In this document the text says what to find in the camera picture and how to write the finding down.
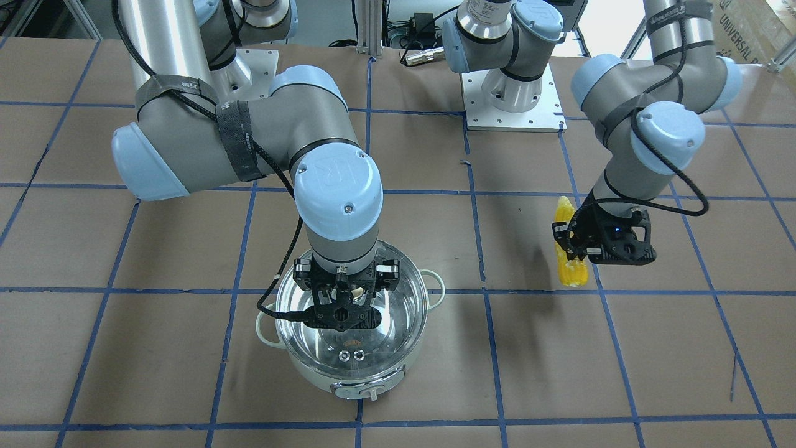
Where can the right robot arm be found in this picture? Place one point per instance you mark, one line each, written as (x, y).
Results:
(192, 134)

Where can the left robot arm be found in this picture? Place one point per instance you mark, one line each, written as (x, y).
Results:
(648, 117)

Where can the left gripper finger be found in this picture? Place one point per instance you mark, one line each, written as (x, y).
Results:
(570, 245)

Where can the black power adapter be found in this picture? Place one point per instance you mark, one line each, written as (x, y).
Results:
(422, 26)

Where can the yellow corn cob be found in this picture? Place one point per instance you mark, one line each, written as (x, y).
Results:
(571, 266)

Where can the silver metal connector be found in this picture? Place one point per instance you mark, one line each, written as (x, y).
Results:
(423, 57)

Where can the aluminium frame post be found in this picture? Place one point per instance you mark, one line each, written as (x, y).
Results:
(369, 25)

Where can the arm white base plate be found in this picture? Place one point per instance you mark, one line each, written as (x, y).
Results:
(495, 102)
(248, 76)

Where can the pale green cooking pot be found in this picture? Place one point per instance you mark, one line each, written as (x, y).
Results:
(348, 336)

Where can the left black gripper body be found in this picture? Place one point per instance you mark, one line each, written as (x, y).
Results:
(591, 224)

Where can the cardboard box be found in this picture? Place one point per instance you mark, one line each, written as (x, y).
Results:
(755, 32)

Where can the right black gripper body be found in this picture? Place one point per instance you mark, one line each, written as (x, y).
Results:
(303, 274)

